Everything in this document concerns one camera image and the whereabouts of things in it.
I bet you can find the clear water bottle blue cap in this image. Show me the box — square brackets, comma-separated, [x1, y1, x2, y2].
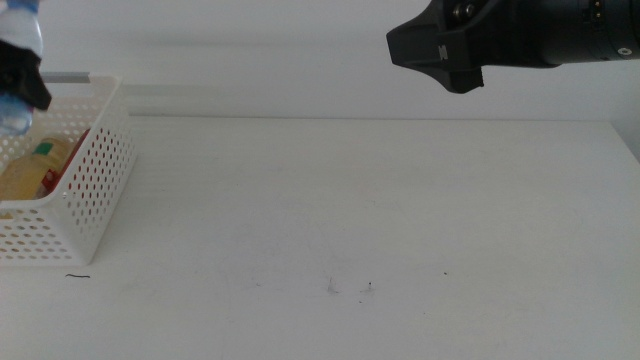
[0, 0, 45, 137]

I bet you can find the white perforated plastic basket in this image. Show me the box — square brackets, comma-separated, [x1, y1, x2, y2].
[0, 73, 138, 267]

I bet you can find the red cola can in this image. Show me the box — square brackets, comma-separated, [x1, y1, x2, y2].
[49, 128, 129, 201]

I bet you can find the yellow tea bottle green label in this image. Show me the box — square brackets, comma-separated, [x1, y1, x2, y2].
[0, 136, 76, 202]

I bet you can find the pale grey wall trunking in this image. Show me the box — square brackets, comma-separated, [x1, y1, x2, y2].
[40, 72, 349, 120]

